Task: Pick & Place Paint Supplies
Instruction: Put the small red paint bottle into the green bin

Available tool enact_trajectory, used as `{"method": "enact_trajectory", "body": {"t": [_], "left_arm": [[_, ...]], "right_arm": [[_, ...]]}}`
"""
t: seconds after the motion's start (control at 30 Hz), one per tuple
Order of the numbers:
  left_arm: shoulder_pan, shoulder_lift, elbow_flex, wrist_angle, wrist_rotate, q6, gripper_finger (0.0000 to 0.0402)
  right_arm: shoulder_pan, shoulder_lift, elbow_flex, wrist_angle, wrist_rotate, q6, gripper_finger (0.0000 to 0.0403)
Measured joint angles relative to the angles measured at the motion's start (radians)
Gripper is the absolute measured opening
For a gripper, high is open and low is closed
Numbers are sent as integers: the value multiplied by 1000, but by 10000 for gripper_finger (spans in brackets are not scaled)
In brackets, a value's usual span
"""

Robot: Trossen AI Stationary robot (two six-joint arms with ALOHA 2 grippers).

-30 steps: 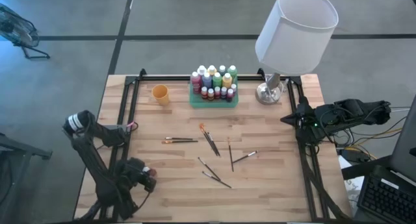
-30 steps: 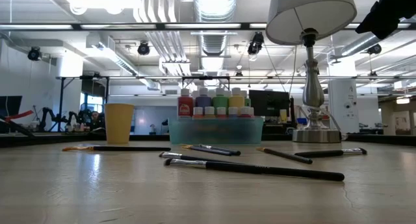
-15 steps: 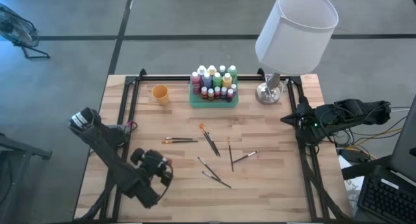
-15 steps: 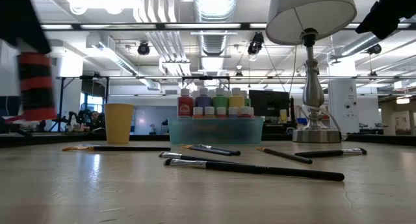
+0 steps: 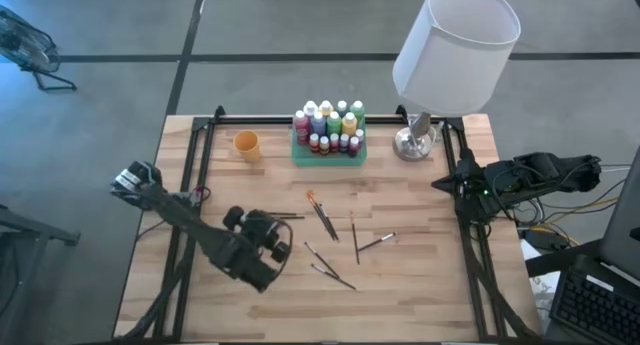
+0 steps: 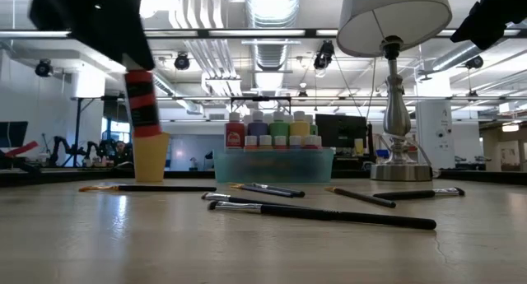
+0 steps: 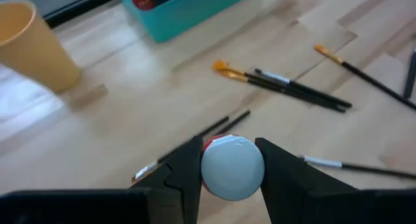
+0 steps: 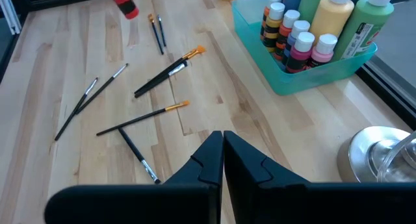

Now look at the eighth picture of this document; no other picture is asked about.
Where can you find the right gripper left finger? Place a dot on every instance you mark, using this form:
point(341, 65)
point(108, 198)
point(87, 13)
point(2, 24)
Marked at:
point(182, 204)

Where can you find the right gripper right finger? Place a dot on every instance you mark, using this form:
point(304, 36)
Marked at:
point(276, 201)

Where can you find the short black paintbrush silver ferrule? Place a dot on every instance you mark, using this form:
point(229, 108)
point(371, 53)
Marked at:
point(138, 154)

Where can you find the thin black paintbrush gold ferrule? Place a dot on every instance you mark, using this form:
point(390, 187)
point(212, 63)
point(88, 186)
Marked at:
point(143, 117)

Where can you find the black paintbrush orange fan bristles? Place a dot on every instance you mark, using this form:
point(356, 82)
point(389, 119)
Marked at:
point(200, 49)

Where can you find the small pink paint bottle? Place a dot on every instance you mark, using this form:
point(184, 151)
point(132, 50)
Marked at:
point(326, 43)

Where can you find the long black paintbrush gold ferrule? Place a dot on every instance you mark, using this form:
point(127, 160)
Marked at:
point(156, 34)

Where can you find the small lavender paint bottle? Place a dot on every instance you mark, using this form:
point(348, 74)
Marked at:
point(300, 26)

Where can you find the small coral red paint bottle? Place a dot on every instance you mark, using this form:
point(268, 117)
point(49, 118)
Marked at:
point(291, 17)

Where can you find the large yellow paint bottle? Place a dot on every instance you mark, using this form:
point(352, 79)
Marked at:
point(331, 19)

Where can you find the small yellow paint bottle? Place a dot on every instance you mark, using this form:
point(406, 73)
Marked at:
point(277, 10)

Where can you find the large light green paint bottle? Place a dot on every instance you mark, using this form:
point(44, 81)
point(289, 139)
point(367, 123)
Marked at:
point(364, 26)
point(313, 3)

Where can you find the silver table lamp white shade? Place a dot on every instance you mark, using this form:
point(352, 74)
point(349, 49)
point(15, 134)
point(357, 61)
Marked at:
point(367, 152)

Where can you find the green translucent plastic bin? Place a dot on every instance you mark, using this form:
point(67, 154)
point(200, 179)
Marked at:
point(292, 82)

